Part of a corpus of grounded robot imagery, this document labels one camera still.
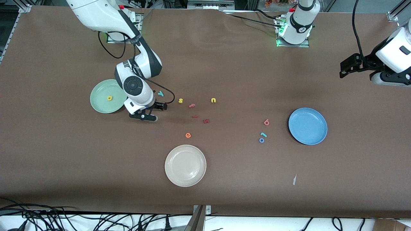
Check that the pale green plate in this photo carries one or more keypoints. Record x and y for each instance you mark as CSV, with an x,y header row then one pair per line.
x,y
101,104

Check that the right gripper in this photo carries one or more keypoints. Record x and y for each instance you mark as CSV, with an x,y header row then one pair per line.
x,y
157,106

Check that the brown table cover sheet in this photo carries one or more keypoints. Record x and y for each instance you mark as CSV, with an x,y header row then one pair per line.
x,y
224,64

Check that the grey metal box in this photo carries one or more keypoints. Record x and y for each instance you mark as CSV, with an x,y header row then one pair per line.
x,y
208,4

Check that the orange flowers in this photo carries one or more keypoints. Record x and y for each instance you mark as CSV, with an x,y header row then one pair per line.
x,y
273,3

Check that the salmon letter b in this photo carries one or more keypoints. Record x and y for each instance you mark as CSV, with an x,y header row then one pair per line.
x,y
266,123

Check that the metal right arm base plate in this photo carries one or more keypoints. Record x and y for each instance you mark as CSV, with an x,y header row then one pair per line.
x,y
110,41

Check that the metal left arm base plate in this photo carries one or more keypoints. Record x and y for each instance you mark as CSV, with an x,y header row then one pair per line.
x,y
303,46

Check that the black power plug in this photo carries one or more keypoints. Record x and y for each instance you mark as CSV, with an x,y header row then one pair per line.
x,y
167,223

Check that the blue plate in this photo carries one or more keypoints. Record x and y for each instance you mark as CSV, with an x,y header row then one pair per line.
x,y
307,126

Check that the small white paper scrap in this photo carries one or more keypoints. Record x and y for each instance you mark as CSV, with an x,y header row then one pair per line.
x,y
294,179

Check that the cream white plate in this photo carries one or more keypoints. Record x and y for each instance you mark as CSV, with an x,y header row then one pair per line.
x,y
185,165

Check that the aluminium frame profile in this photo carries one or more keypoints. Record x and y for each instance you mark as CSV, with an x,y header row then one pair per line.
x,y
14,30
393,16

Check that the cardboard box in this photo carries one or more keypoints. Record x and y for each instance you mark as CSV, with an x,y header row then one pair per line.
x,y
388,226

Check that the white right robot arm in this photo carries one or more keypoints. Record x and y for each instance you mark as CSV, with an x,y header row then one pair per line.
x,y
96,14

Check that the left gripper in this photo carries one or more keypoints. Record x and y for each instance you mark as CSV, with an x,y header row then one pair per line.
x,y
365,62

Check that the metal edge bracket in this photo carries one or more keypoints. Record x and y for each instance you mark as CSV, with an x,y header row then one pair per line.
x,y
208,210

